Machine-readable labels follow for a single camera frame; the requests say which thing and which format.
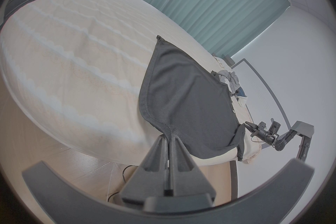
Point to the bed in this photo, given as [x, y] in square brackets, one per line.
[65, 60]

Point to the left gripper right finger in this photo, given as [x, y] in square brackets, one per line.
[190, 181]

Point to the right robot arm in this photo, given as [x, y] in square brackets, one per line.
[301, 128]

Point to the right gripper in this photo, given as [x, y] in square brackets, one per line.
[261, 133]

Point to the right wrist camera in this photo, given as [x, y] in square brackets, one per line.
[262, 125]

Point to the white printed pillow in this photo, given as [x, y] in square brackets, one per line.
[221, 62]

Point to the pile of clothes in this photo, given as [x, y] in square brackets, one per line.
[231, 81]

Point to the black T-shirt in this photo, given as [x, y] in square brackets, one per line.
[183, 91]

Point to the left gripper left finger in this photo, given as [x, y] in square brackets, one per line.
[147, 181]

